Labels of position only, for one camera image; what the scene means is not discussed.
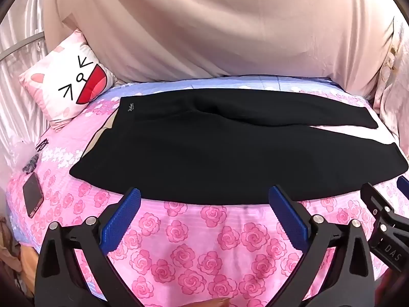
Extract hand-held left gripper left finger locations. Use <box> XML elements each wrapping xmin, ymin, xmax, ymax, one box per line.
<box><xmin>36</xmin><ymin>186</ymin><xmax>143</xmax><ymax>307</ymax></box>

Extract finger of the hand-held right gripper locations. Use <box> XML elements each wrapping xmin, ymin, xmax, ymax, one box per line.
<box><xmin>395</xmin><ymin>175</ymin><xmax>409</xmax><ymax>199</ymax></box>
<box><xmin>360</xmin><ymin>182</ymin><xmax>397</xmax><ymax>241</ymax></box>

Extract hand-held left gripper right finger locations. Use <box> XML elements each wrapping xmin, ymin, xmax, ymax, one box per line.
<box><xmin>268</xmin><ymin>184</ymin><xmax>376</xmax><ymax>307</ymax></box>

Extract black pants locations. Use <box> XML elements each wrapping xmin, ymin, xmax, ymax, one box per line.
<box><xmin>69</xmin><ymin>89</ymin><xmax>409</xmax><ymax>206</ymax></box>

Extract beige cloth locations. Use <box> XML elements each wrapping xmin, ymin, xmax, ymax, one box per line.
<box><xmin>87</xmin><ymin>114</ymin><xmax>122</xmax><ymax>155</ymax></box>

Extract pink rose print bedsheet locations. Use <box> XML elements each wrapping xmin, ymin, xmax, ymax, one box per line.
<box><xmin>6</xmin><ymin>75</ymin><xmax>409</xmax><ymax>307</ymax></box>

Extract smartphone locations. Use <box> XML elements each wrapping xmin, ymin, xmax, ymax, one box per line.
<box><xmin>22</xmin><ymin>173</ymin><xmax>44</xmax><ymax>218</ymax></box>

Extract pale floral cloth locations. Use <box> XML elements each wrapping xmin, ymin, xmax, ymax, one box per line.
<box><xmin>370</xmin><ymin>27</ymin><xmax>409</xmax><ymax>117</ymax></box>

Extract brown cloth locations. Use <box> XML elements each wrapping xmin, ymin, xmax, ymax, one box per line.
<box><xmin>0</xmin><ymin>217</ymin><xmax>36</xmax><ymax>298</ymax></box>

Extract cat face pillow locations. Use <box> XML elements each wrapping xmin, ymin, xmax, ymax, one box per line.
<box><xmin>18</xmin><ymin>29</ymin><xmax>116</xmax><ymax>132</ymax></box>

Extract white satin curtain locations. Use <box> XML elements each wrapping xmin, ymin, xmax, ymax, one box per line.
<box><xmin>0</xmin><ymin>0</ymin><xmax>52</xmax><ymax>180</ymax></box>

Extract grey metal rail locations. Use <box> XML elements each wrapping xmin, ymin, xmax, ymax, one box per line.
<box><xmin>0</xmin><ymin>32</ymin><xmax>44</xmax><ymax>61</ymax></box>

